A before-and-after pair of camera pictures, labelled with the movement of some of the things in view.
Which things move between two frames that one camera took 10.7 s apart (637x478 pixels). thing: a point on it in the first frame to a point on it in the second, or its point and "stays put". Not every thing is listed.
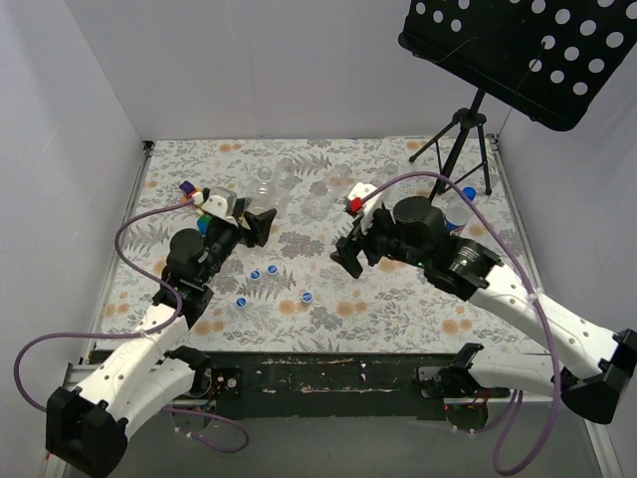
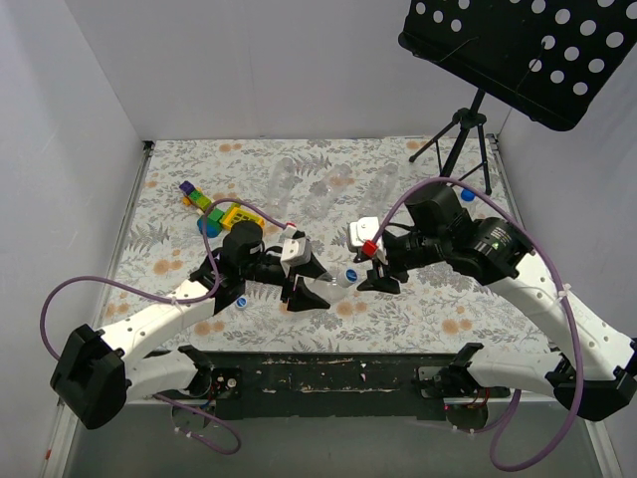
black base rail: (323, 385) stays put
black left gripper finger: (249, 237) to (305, 299)
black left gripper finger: (260, 224) to (313, 268)
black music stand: (547, 59) stays put
